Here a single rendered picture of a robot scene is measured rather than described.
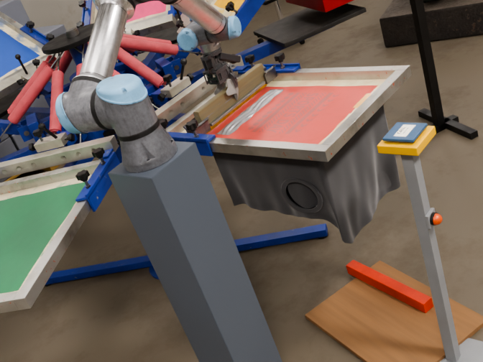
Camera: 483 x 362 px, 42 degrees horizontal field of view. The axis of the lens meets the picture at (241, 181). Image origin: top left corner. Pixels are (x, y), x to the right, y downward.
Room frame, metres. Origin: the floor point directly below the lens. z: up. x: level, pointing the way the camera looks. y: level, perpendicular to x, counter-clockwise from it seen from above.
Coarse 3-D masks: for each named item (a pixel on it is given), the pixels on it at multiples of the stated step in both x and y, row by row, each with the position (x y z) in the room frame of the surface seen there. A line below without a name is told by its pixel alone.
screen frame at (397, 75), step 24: (312, 72) 2.31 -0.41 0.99; (336, 72) 2.22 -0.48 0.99; (360, 72) 2.15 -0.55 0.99; (384, 72) 2.08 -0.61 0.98; (408, 72) 2.03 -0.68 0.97; (384, 96) 1.90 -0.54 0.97; (360, 120) 1.79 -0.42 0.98; (216, 144) 1.98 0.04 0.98; (240, 144) 1.90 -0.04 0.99; (264, 144) 1.84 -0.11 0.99; (288, 144) 1.78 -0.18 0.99; (312, 144) 1.72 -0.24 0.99; (336, 144) 1.69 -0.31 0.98
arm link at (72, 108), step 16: (96, 0) 1.88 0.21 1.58; (112, 0) 1.85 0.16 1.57; (128, 0) 1.86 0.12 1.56; (96, 16) 1.85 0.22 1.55; (112, 16) 1.82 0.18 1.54; (128, 16) 1.88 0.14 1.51; (96, 32) 1.78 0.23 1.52; (112, 32) 1.78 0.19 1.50; (96, 48) 1.74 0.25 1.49; (112, 48) 1.75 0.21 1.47; (96, 64) 1.70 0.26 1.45; (112, 64) 1.73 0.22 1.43; (80, 80) 1.65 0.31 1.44; (96, 80) 1.65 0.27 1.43; (64, 96) 1.64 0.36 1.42; (80, 96) 1.60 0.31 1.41; (64, 112) 1.60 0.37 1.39; (80, 112) 1.58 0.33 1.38; (64, 128) 1.62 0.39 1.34; (80, 128) 1.59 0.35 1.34; (96, 128) 1.57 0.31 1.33
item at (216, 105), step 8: (248, 72) 2.37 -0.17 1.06; (256, 72) 2.38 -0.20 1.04; (240, 80) 2.32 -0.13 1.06; (248, 80) 2.34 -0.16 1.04; (256, 80) 2.37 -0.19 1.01; (264, 80) 2.40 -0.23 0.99; (224, 88) 2.28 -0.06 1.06; (240, 88) 2.31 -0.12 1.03; (248, 88) 2.33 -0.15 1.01; (216, 96) 2.23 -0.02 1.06; (224, 96) 2.24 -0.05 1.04; (232, 96) 2.27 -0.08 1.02; (240, 96) 2.30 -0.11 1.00; (208, 104) 2.19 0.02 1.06; (216, 104) 2.21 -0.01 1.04; (224, 104) 2.24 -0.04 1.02; (232, 104) 2.26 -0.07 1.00; (200, 112) 2.15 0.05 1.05; (208, 112) 2.18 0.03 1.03; (216, 112) 2.20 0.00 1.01; (200, 120) 2.15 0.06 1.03; (208, 120) 2.17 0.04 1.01
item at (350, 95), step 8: (264, 88) 2.41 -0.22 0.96; (272, 88) 2.38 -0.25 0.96; (280, 88) 2.35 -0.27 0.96; (288, 88) 2.32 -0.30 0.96; (296, 88) 2.29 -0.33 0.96; (304, 88) 2.26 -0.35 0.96; (312, 88) 2.24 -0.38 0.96; (320, 88) 2.21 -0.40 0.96; (328, 88) 2.18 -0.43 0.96; (336, 88) 2.15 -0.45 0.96; (344, 88) 2.13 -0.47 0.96; (352, 88) 2.10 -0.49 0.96; (360, 88) 2.08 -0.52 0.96; (368, 88) 2.05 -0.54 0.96; (256, 96) 2.36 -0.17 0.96; (280, 96) 2.27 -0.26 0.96; (344, 96) 2.06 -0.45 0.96; (352, 96) 2.03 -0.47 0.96; (360, 96) 2.01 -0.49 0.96; (248, 104) 2.31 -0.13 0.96; (272, 104) 2.22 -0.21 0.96; (336, 104) 2.02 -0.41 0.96; (344, 104) 1.99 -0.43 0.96; (352, 104) 1.97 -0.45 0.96; (328, 112) 1.98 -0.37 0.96; (336, 112) 1.96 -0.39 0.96; (344, 112) 1.93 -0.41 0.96
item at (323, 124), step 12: (228, 120) 2.23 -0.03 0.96; (252, 120) 2.15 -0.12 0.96; (324, 120) 1.93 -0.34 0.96; (336, 120) 1.90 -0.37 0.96; (216, 132) 2.16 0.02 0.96; (240, 132) 2.08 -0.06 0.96; (252, 132) 2.04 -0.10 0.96; (300, 132) 1.90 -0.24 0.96; (312, 132) 1.87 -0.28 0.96; (324, 132) 1.84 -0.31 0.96
